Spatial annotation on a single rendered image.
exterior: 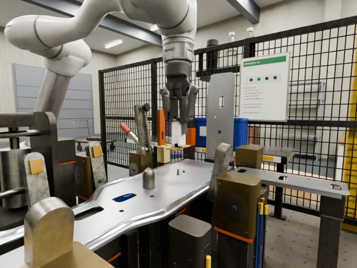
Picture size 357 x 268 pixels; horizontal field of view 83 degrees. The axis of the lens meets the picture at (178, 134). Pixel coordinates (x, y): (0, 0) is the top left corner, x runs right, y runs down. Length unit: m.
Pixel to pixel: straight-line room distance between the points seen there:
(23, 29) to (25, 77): 9.48
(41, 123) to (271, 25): 7.02
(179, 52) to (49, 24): 0.45
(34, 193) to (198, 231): 0.34
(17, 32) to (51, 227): 0.77
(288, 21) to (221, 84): 6.40
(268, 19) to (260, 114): 6.42
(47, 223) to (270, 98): 0.97
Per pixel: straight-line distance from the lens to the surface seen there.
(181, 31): 0.58
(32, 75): 10.44
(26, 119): 0.54
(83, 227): 0.40
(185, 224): 0.39
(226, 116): 0.81
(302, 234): 1.03
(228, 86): 0.82
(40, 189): 0.53
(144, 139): 0.70
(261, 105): 1.06
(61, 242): 0.25
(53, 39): 0.85
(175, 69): 0.57
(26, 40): 0.91
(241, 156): 0.77
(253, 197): 0.45
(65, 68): 1.02
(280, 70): 1.06
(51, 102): 1.07
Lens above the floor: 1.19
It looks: 6 degrees down
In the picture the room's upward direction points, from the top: straight up
